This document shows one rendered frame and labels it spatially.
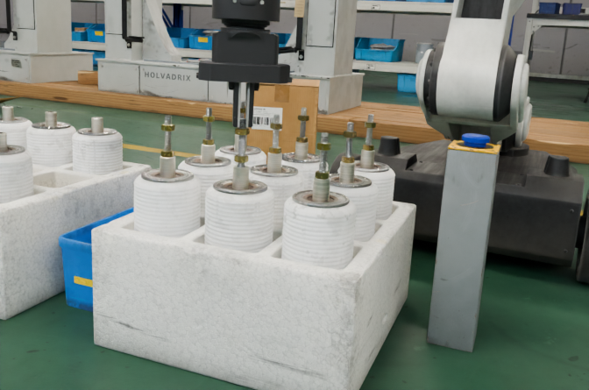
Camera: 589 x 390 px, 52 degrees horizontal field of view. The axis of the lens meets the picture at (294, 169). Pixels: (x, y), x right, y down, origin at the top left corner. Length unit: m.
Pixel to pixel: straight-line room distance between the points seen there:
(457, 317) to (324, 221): 0.31
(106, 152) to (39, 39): 2.96
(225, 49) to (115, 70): 2.88
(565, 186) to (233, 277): 0.74
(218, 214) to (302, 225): 0.12
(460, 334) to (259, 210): 0.38
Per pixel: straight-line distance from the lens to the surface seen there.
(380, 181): 0.98
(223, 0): 0.78
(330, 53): 3.06
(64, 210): 1.11
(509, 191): 1.28
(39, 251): 1.09
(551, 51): 9.16
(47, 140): 1.30
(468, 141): 0.92
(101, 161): 1.23
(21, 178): 1.07
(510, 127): 1.26
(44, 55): 4.18
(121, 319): 0.92
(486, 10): 1.29
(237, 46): 0.79
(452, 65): 1.16
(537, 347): 1.07
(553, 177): 1.31
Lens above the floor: 0.46
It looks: 13 degrees down
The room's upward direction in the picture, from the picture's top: 3 degrees clockwise
